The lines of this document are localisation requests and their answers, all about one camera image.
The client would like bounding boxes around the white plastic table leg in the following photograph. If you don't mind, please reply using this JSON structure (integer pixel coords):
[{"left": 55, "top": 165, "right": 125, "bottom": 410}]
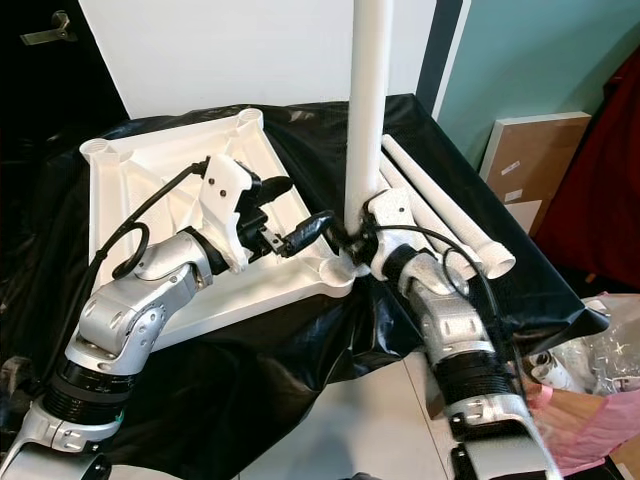
[
  {"left": 382, "top": 135, "right": 517, "bottom": 279},
  {"left": 343, "top": 0, "right": 396, "bottom": 241},
  {"left": 380, "top": 160, "right": 466, "bottom": 256}
]

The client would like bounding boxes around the white plastic children table top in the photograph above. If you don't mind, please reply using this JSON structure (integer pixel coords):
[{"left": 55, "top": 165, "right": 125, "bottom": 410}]
[{"left": 88, "top": 107, "right": 358, "bottom": 351}]

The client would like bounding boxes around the black plastic table cover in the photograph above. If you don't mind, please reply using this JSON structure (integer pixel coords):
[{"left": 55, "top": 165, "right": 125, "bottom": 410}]
[{"left": 0, "top": 95, "right": 611, "bottom": 480}]

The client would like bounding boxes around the brown cardboard panel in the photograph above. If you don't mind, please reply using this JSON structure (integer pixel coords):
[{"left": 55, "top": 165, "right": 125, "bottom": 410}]
[{"left": 478, "top": 110, "right": 593, "bottom": 236}]

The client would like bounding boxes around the clear plastic packaging bundle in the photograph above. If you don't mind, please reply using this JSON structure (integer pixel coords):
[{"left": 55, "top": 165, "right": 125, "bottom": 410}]
[{"left": 525, "top": 325, "right": 631, "bottom": 396}]

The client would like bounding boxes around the dark red curtain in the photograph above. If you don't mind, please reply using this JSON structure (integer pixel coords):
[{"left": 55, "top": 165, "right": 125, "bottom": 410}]
[{"left": 532, "top": 45, "right": 640, "bottom": 266}]

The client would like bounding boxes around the pink shopping bag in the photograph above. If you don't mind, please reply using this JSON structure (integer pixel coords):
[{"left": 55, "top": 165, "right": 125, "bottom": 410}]
[{"left": 520, "top": 290, "right": 640, "bottom": 476}]

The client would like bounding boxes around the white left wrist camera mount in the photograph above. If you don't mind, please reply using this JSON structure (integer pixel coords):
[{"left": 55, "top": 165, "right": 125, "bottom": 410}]
[{"left": 198, "top": 155, "right": 266, "bottom": 273}]

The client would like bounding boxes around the metal door handle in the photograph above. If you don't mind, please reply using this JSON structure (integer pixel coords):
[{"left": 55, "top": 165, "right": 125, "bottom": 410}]
[{"left": 20, "top": 10, "right": 76, "bottom": 46}]

